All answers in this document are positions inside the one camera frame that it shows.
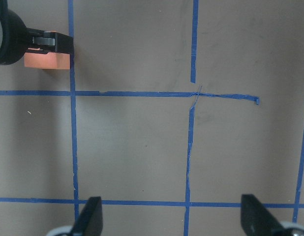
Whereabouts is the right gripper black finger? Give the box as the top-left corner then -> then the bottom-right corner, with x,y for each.
55,32 -> 74,54
47,196 -> 104,236
240,194 -> 304,236

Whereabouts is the orange foam block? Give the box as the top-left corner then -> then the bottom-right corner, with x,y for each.
24,30 -> 70,70

